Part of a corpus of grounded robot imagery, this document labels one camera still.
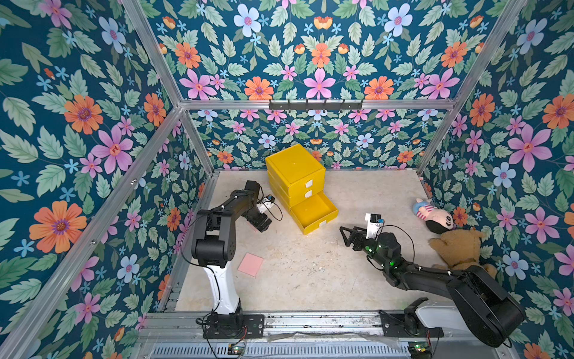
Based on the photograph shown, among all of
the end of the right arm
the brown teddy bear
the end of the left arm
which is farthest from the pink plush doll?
the end of the left arm

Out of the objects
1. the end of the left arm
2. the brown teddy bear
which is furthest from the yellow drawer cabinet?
the brown teddy bear

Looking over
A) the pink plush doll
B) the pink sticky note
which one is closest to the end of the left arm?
the pink sticky note

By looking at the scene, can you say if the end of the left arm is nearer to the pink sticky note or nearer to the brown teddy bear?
the pink sticky note

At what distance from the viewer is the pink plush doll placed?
2.98ft

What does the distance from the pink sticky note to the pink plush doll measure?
0.72 meters

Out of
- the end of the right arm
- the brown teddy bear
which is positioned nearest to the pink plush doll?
the brown teddy bear

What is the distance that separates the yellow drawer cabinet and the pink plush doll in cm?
37

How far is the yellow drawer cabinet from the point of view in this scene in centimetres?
90

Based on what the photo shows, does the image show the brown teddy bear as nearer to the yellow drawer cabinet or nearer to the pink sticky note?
the yellow drawer cabinet

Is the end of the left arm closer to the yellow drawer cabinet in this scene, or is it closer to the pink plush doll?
the yellow drawer cabinet

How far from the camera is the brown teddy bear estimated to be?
0.82 meters

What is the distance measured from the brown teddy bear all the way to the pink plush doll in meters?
0.03

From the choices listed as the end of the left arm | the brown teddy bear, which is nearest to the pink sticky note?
the end of the left arm

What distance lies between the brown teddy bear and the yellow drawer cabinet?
1.51 ft
